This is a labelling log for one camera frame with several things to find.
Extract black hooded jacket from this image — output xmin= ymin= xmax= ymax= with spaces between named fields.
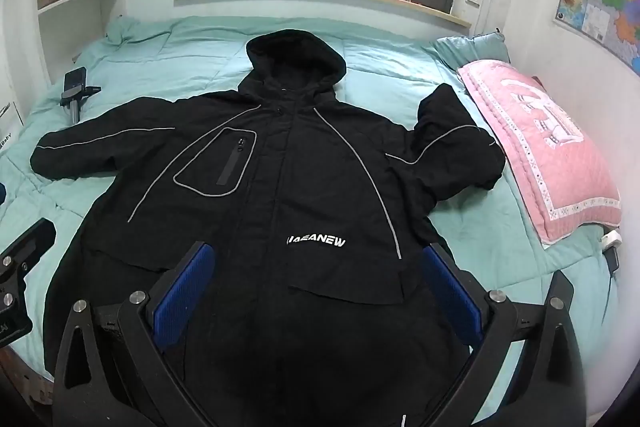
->
xmin=30 ymin=29 xmax=506 ymax=427

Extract pale window sill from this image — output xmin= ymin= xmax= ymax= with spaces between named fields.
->
xmin=172 ymin=0 xmax=472 ymax=30

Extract teal pillow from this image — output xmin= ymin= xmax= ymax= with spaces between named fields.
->
xmin=431 ymin=32 xmax=511 ymax=70

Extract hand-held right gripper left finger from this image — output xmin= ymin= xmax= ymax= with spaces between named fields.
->
xmin=52 ymin=241 xmax=221 ymax=427

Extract white charger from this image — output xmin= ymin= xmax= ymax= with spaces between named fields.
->
xmin=600 ymin=229 xmax=623 ymax=253

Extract teal bed quilt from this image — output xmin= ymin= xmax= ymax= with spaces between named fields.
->
xmin=0 ymin=14 xmax=621 ymax=408

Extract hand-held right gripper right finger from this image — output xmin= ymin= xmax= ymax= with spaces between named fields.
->
xmin=420 ymin=242 xmax=583 ymax=427

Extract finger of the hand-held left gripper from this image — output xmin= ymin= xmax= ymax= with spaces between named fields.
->
xmin=0 ymin=218 xmax=57 ymax=349

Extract white printed box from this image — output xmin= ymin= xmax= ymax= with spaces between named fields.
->
xmin=0 ymin=99 xmax=25 ymax=152

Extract pink pillow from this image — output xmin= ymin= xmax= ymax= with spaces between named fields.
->
xmin=456 ymin=59 xmax=622 ymax=250

